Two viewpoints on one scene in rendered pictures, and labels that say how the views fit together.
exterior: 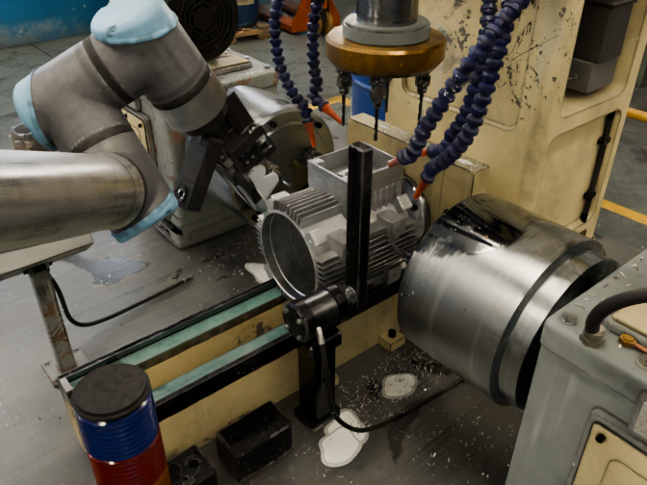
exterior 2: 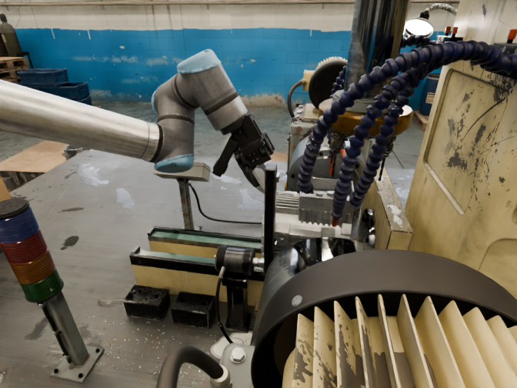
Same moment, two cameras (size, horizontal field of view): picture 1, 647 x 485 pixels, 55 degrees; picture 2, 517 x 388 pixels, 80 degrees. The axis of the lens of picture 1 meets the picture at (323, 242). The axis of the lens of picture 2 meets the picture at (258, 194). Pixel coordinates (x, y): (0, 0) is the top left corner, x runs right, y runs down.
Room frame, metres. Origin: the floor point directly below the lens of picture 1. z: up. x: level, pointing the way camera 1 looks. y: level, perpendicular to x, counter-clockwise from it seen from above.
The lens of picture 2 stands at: (0.38, -0.43, 1.48)
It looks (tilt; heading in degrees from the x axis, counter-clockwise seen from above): 29 degrees down; 49
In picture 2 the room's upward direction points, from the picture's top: straight up
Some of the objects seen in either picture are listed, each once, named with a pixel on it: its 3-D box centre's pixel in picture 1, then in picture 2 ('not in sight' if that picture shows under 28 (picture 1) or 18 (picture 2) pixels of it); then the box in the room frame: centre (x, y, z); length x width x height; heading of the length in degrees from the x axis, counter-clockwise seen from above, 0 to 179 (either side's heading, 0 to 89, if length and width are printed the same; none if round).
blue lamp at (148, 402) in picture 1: (116, 414); (13, 222); (0.35, 0.17, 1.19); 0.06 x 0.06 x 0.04
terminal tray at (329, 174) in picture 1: (354, 180); (325, 201); (0.91, -0.05, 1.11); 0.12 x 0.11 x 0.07; 128
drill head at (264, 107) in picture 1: (245, 147); (326, 167); (1.20, 0.16, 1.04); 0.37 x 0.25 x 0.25; 39
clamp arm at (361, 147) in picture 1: (357, 230); (268, 223); (0.73, -0.05, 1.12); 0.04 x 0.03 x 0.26; 129
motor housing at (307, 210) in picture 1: (335, 237); (305, 231); (0.89, -0.02, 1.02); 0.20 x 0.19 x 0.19; 128
